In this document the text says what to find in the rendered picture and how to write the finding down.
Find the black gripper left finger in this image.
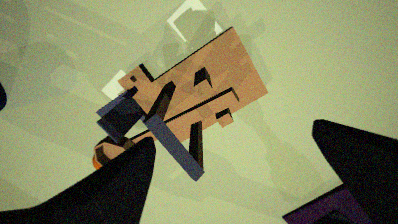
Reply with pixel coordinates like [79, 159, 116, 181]
[0, 137, 156, 224]

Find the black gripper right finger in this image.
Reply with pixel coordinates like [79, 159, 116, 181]
[311, 119, 398, 224]

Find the orange ball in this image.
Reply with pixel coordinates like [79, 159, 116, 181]
[93, 155, 102, 170]

